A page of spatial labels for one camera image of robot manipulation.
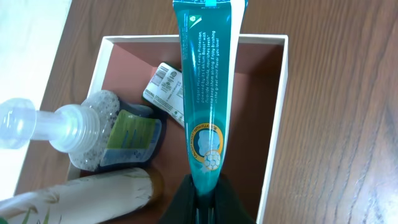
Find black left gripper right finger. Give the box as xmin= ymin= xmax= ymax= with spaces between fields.
xmin=214 ymin=174 xmax=255 ymax=224

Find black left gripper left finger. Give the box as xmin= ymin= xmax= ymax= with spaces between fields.
xmin=158 ymin=174 xmax=197 ymax=224

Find clear soap pump bottle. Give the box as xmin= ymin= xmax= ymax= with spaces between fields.
xmin=1 ymin=90 xmax=166 ymax=172

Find green white soap packet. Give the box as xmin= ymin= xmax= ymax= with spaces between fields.
xmin=143 ymin=62 xmax=184 ymax=127

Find teal Colgate toothpaste tube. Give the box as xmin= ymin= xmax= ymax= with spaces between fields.
xmin=173 ymin=0 xmax=248 ymax=223

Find white Pantene tube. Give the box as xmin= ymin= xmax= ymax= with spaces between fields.
xmin=1 ymin=168 xmax=164 ymax=223

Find white box pink interior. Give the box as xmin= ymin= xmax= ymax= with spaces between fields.
xmin=89 ymin=34 xmax=289 ymax=223

